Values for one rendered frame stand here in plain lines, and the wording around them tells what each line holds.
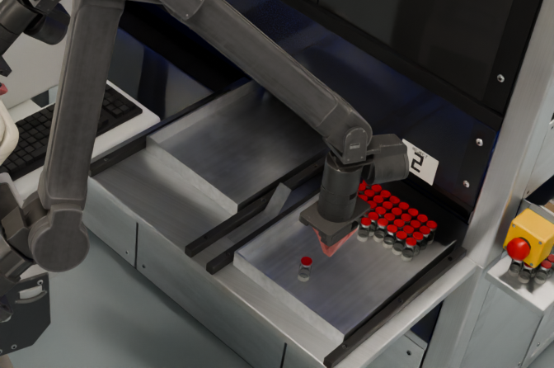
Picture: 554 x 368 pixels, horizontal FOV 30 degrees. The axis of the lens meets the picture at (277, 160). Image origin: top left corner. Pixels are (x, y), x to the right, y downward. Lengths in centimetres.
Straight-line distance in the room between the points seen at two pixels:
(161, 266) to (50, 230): 146
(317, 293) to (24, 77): 84
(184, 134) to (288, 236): 35
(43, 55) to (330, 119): 100
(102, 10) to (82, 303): 179
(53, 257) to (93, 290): 161
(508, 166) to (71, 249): 81
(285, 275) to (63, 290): 124
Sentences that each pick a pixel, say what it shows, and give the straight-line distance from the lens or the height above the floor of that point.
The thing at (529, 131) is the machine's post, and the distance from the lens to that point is 180.
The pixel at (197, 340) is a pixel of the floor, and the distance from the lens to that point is 292.
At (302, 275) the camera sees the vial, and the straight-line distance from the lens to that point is 188.
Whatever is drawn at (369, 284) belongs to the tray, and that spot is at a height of 88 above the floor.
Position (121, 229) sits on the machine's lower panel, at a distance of 291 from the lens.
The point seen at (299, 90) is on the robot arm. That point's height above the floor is 141.
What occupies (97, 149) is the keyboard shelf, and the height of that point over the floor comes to 80.
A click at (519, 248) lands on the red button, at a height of 101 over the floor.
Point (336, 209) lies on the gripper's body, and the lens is 157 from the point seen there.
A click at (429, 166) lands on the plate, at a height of 103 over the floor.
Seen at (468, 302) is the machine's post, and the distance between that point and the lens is 208.
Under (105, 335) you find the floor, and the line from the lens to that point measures 292.
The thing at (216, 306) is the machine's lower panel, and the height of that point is 20.
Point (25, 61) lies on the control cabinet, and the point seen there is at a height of 91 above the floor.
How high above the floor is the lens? 227
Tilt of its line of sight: 41 degrees down
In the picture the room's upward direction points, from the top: 9 degrees clockwise
